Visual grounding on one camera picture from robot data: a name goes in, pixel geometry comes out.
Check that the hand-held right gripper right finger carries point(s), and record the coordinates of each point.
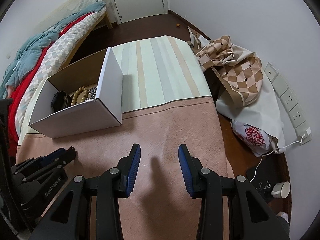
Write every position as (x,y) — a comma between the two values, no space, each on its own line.
(186,170)

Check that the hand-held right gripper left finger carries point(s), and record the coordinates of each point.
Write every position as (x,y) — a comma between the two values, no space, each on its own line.
(132,170)

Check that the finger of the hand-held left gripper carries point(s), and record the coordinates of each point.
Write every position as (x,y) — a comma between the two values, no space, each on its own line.
(70,154)
(53,155)

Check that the white cardboard box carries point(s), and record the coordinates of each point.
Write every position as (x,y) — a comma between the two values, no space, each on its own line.
(75,120)

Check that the black smartwatch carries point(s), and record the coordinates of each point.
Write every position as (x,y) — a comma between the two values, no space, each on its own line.
(56,101)

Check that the pink and striped tablecloth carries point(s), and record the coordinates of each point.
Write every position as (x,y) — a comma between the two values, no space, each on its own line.
(162,120)

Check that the bed with red blanket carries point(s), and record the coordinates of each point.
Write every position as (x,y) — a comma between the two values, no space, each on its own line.
(17,97)

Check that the white red printed plastic bag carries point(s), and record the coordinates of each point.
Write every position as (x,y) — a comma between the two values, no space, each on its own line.
(252,135)

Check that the black pouch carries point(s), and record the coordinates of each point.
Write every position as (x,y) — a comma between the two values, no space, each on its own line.
(262,170)

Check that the small metal clips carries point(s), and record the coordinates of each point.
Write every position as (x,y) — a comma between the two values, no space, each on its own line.
(265,186)

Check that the white cup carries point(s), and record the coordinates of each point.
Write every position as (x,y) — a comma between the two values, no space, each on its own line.
(282,187)

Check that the brown checkered cloth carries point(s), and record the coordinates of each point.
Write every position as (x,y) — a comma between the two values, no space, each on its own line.
(240,75)

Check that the teal quilt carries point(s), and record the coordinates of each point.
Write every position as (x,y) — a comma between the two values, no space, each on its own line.
(27,47)

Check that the grey checkered bedsheet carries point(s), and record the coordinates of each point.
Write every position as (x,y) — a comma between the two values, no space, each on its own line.
(65,40)

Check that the white paper bag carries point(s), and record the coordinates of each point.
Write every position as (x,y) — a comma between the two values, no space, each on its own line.
(193,36)

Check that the white wall sockets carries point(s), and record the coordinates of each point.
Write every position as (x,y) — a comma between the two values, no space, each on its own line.
(290,100)

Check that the bed frame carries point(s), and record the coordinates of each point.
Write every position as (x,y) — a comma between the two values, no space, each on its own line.
(109,20)

